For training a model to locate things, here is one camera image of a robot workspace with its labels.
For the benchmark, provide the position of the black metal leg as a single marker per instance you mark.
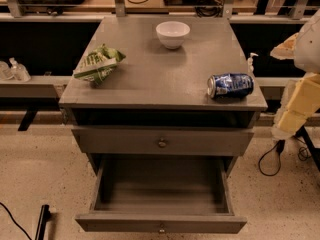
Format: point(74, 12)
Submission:
point(44, 217)

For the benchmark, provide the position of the green chip bag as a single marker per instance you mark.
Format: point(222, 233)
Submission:
point(98, 64)

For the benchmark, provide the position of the grey wooden drawer cabinet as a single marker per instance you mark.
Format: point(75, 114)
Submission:
point(157, 87)

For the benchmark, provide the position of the closed grey top drawer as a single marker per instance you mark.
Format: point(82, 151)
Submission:
point(163, 140)

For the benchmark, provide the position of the white ceramic bowl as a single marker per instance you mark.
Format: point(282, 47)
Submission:
point(172, 34)

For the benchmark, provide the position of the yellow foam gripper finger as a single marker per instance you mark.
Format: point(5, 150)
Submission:
point(300, 100)

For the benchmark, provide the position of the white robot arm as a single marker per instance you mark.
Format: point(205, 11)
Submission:
point(303, 47)

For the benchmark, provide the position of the clear sanitizer bottle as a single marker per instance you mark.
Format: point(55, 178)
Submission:
point(19, 71)

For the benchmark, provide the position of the blue pepsi can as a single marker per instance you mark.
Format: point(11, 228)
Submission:
point(232, 85)

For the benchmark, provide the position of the open grey middle drawer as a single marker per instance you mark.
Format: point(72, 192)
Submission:
point(161, 194)

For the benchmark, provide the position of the black table leg right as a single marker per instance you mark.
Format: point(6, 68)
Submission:
point(315, 152)

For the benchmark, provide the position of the white pump bottle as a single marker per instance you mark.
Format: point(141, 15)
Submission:
point(250, 61)

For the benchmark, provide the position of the clear plastic bottle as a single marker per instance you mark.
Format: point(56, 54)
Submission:
point(5, 71)

